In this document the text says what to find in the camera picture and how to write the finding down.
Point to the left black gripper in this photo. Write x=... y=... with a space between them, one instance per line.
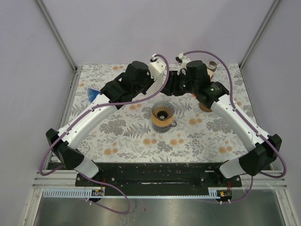
x=148 y=76

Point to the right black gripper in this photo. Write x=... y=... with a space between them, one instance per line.
x=171 y=88

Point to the clear ribbed glass dripper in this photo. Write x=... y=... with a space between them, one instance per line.
x=162 y=113

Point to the glass coffee server carafe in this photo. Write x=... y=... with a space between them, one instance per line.
x=164 y=129

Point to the white paper coffee filter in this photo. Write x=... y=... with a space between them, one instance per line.
x=154 y=86

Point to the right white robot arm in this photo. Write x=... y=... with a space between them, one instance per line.
x=262 y=148

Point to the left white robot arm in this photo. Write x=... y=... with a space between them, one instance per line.
x=65 y=141

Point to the floral patterned table mat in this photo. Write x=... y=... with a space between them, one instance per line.
x=128 y=135

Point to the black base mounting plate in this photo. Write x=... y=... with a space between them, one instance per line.
x=160 y=179

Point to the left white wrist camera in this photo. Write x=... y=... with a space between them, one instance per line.
x=157 y=67

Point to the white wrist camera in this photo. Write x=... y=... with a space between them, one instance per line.
x=157 y=67
x=182 y=60

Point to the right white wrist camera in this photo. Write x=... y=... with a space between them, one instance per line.
x=182 y=60

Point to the white slotted cable duct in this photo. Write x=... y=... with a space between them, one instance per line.
x=90 y=193

